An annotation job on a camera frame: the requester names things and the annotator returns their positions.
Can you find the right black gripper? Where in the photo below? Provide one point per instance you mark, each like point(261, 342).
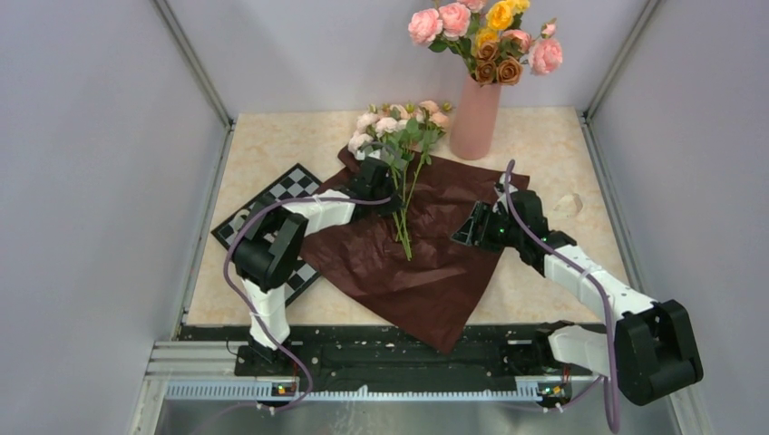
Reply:
point(482, 215)

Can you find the pink ceramic vase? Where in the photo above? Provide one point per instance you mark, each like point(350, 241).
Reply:
point(475, 119)

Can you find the dark red wrapping paper sheet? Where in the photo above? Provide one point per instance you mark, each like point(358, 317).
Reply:
point(432, 289)

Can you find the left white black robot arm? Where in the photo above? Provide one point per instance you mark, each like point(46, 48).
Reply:
point(265, 252)

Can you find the artificial roses in vase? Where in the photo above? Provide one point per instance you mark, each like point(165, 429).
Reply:
point(489, 38)

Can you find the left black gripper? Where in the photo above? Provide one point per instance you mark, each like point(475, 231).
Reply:
point(390, 207)

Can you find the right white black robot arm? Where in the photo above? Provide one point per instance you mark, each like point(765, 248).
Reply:
point(648, 349)

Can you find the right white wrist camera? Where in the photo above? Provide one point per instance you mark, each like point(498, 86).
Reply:
point(501, 189)

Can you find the red paper flower bouquet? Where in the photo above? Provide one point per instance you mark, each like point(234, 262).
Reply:
point(406, 134)

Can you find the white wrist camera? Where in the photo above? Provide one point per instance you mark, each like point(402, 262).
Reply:
point(501, 189)
point(368, 153)

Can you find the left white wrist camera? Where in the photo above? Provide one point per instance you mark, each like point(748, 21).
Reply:
point(368, 153)

